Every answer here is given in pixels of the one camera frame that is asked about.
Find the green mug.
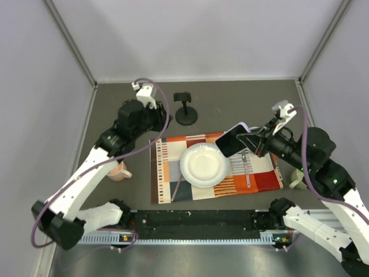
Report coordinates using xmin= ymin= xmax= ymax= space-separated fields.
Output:
xmin=289 ymin=169 xmax=307 ymax=190

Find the pink handled knife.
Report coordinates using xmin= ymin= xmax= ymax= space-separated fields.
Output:
xmin=171 ymin=174 xmax=183 ymax=202

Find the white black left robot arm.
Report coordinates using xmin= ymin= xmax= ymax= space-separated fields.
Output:
xmin=31 ymin=98 xmax=171 ymax=250

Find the pink handled fork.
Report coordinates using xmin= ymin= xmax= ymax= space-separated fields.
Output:
xmin=241 ymin=150 xmax=251 ymax=188

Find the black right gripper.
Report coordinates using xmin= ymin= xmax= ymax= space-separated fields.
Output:
xmin=236 ymin=117 xmax=310 ymax=172

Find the white ceramic plate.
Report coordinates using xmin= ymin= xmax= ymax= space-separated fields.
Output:
xmin=180 ymin=143 xmax=230 ymax=188

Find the grey slotted cable duct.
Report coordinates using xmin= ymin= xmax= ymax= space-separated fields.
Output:
xmin=77 ymin=230 xmax=292 ymax=246

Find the phone with lilac case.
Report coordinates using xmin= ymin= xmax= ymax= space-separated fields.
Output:
xmin=215 ymin=122 xmax=250 ymax=158

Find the blue grey mug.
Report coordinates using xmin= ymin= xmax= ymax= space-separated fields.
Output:
xmin=250 ymin=126 xmax=261 ymax=132

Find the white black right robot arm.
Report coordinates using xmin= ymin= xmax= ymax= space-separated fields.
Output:
xmin=235 ymin=119 xmax=368 ymax=276

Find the pink ceramic mug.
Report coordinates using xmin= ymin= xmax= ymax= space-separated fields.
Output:
xmin=107 ymin=162 xmax=132 ymax=182

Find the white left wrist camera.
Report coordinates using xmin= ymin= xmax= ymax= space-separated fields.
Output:
xmin=131 ymin=83 xmax=157 ymax=110

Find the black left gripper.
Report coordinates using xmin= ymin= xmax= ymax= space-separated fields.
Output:
xmin=133 ymin=99 xmax=173 ymax=140

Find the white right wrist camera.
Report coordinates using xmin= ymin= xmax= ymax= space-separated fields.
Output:
xmin=272 ymin=100 xmax=297 ymax=136

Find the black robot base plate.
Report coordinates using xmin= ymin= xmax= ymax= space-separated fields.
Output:
xmin=97 ymin=209 xmax=289 ymax=233

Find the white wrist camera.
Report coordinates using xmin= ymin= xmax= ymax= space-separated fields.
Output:
xmin=131 ymin=83 xmax=157 ymax=110
xmin=272 ymin=100 xmax=297 ymax=136

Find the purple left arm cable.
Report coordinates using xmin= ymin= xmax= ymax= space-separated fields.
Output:
xmin=31 ymin=77 xmax=170 ymax=251

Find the black phone stand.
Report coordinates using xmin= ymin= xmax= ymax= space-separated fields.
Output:
xmin=174 ymin=92 xmax=198 ymax=126

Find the colourful patterned placemat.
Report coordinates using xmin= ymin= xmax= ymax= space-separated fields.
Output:
xmin=150 ymin=133 xmax=284 ymax=204

